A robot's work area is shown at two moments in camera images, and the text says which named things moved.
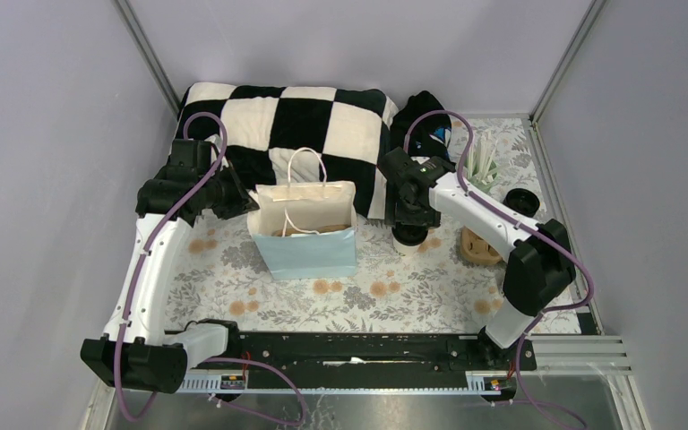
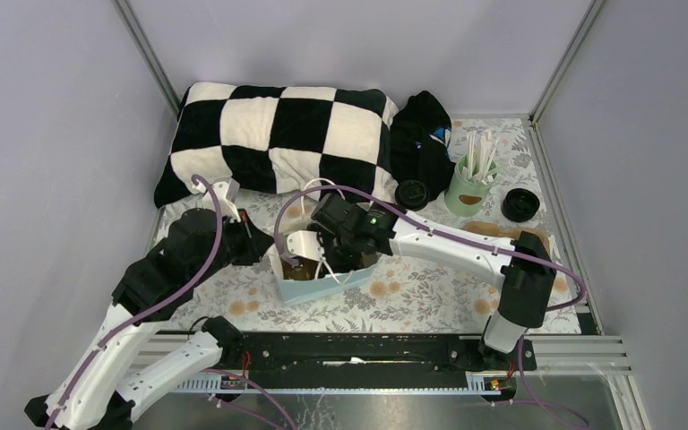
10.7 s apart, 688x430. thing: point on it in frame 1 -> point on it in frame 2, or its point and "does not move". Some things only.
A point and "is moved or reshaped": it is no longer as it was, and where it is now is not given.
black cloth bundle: (430, 136) does not move
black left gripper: (241, 202) -> (256, 241)
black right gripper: (394, 212) -> (332, 265)
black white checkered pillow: (281, 134) does not move
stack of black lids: (523, 201) does not move
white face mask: (306, 229) is moved or reshaped
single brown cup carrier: (311, 230) is moved or reshaped
